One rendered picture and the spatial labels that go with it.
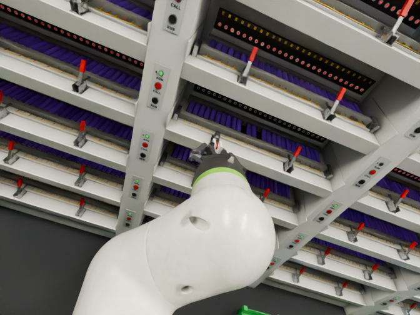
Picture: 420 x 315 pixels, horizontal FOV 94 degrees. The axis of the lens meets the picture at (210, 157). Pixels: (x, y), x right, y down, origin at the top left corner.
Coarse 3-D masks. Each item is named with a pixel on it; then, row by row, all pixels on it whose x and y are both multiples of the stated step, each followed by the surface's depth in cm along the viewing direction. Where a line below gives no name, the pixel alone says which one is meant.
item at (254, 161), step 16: (208, 96) 71; (176, 112) 62; (240, 112) 73; (176, 128) 62; (192, 128) 64; (192, 144) 63; (224, 144) 64; (320, 144) 77; (240, 160) 64; (256, 160) 65; (272, 160) 67; (336, 160) 71; (272, 176) 67; (288, 176) 66; (304, 176) 68; (336, 176) 68; (320, 192) 69
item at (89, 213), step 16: (0, 176) 89; (16, 176) 89; (0, 192) 86; (16, 192) 86; (32, 192) 89; (48, 192) 92; (64, 192) 92; (48, 208) 88; (64, 208) 90; (80, 208) 89; (96, 208) 94; (112, 208) 94; (96, 224) 90; (112, 224) 92
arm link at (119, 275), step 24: (120, 240) 23; (144, 240) 21; (96, 264) 21; (120, 264) 20; (144, 264) 19; (96, 288) 19; (120, 288) 19; (144, 288) 19; (96, 312) 17; (120, 312) 17; (144, 312) 18; (168, 312) 20
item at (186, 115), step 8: (184, 112) 64; (192, 120) 65; (200, 120) 64; (208, 120) 66; (208, 128) 66; (216, 128) 66; (224, 128) 66; (224, 136) 65; (232, 136) 67; (240, 136) 66; (248, 136) 67; (256, 144) 68; (264, 144) 67; (272, 144) 69; (272, 152) 69; (280, 152) 69; (288, 152) 69; (296, 160) 70; (304, 160) 70; (312, 160) 71; (320, 168) 71
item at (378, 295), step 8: (408, 272) 96; (416, 272) 93; (408, 280) 95; (416, 280) 92; (376, 288) 107; (408, 288) 95; (376, 296) 105; (384, 296) 102; (392, 296) 101; (408, 296) 99; (352, 304) 115; (376, 304) 106; (392, 304) 105; (352, 312) 114; (360, 312) 113; (368, 312) 112
